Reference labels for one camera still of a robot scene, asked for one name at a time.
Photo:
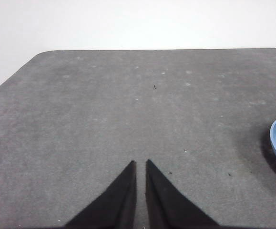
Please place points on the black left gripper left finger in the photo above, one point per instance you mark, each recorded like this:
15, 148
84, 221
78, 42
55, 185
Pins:
118, 205

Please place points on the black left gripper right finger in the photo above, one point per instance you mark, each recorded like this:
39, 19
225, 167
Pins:
166, 205

